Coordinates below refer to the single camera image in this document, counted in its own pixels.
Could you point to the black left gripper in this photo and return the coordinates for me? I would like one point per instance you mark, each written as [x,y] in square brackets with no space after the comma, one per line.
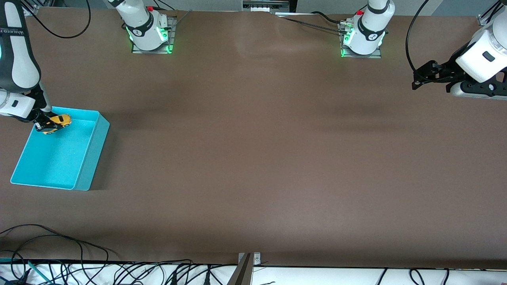
[448,67]

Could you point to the grey power strip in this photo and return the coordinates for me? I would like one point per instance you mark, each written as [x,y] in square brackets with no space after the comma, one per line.
[265,6]

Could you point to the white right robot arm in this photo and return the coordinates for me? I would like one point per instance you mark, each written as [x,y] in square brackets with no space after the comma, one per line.
[20,67]

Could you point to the teal plastic bin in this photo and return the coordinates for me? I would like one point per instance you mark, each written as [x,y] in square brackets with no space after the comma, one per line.
[55,158]

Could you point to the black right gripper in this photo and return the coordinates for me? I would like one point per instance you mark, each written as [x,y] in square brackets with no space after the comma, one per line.
[40,117]

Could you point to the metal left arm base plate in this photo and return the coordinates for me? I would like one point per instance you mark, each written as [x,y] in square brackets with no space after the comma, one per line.
[377,54]

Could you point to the grey metal clamp bracket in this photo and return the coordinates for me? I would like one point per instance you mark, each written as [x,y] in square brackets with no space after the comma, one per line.
[243,269]

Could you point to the yellow beetle toy car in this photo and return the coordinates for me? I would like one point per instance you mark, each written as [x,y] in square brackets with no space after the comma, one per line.
[60,120]

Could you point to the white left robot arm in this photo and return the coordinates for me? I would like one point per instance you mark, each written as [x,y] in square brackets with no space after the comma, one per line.
[481,59]

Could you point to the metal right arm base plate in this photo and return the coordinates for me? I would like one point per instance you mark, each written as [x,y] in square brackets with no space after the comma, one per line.
[173,35]

